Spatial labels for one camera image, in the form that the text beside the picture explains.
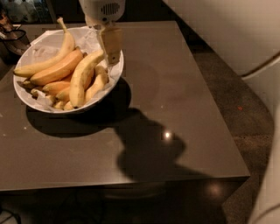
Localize large yellow front banana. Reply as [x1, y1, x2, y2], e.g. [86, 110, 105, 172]
[69, 49, 104, 109]

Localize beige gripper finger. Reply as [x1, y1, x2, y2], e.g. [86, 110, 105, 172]
[98, 26, 123, 65]

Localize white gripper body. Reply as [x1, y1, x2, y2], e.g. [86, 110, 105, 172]
[79, 0, 126, 27]

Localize orange banana lower left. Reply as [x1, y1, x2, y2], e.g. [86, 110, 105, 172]
[42, 75, 72, 95]

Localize white bowl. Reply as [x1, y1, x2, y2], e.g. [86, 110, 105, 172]
[12, 26, 125, 115]

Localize white paper liner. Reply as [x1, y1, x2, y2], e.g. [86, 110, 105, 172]
[20, 25, 121, 108]

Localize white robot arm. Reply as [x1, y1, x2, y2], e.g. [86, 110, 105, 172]
[125, 0, 280, 224]

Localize small yellow banana right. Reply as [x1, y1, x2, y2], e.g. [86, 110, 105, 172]
[85, 66, 109, 102]

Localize black wire basket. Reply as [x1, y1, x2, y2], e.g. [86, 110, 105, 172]
[0, 29, 31, 56]

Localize long yellow banana top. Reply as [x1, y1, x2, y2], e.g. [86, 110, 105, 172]
[13, 17, 75, 78]

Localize orange-yellow banana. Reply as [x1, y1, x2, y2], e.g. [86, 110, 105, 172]
[30, 47, 83, 86]

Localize white bottles in background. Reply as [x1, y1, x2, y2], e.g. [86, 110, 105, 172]
[0, 0, 52, 24]

